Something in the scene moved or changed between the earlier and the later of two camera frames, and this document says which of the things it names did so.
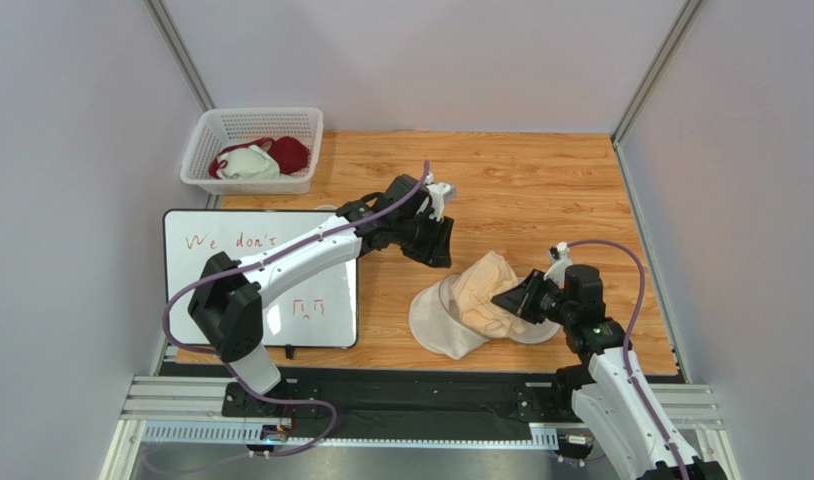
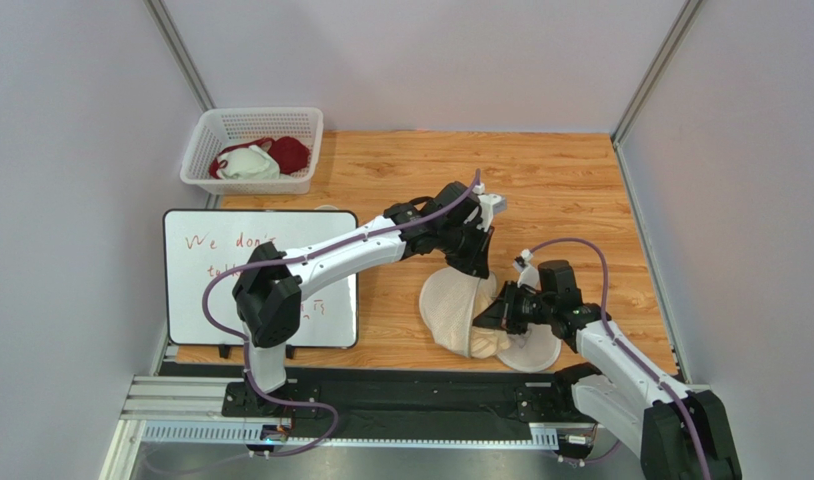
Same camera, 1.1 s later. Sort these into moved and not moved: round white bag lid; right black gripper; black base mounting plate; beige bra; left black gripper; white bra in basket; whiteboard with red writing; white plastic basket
Moved: round white bag lid; beige bra; left black gripper
Not moved: whiteboard with red writing; white plastic basket; white bra in basket; black base mounting plate; right black gripper
